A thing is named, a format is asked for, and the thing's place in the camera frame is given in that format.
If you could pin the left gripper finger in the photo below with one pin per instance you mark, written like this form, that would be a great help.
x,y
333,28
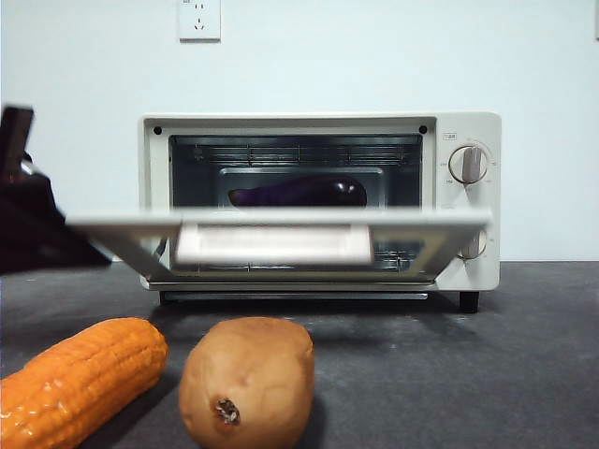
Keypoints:
x,y
37,234

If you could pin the purple eggplant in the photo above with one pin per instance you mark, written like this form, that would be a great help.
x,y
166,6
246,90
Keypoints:
x,y
304,192

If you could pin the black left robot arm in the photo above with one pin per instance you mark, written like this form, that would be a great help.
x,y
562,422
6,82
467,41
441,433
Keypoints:
x,y
14,140

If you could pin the metal oven crumb tray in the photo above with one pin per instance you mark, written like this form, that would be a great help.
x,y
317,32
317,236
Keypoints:
x,y
295,296

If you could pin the black oven foot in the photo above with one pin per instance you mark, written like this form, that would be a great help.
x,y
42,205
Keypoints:
x,y
468,301

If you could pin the oven timer knob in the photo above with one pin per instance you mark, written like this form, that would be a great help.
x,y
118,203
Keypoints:
x,y
473,245

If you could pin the oven temperature knob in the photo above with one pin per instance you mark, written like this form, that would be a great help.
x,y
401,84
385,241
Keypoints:
x,y
469,164

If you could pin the cream Toshiba toaster oven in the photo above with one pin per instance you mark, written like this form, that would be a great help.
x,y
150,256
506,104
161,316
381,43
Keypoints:
x,y
468,126

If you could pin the orange corn cob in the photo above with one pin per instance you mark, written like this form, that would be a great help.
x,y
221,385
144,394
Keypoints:
x,y
79,374

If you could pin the brown potato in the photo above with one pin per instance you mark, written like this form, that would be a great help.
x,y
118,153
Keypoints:
x,y
252,369

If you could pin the white wall socket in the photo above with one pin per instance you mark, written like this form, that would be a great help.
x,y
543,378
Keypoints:
x,y
200,25

